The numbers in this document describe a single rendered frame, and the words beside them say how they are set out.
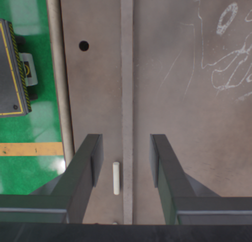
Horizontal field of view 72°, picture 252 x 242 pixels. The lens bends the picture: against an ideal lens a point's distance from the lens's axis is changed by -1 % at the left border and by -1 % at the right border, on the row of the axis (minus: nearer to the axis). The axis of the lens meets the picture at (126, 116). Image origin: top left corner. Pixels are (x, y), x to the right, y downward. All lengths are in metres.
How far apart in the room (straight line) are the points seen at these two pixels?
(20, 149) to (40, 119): 0.42
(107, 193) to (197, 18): 0.29
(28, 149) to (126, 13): 1.94
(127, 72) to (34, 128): 1.77
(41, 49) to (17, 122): 0.76
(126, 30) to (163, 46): 0.05
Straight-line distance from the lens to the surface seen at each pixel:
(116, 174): 0.29
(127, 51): 0.23
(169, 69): 0.25
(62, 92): 0.39
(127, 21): 0.24
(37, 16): 1.83
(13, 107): 1.60
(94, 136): 0.15
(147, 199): 0.33
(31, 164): 2.17
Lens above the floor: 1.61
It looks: 74 degrees down
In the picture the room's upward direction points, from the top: 175 degrees counter-clockwise
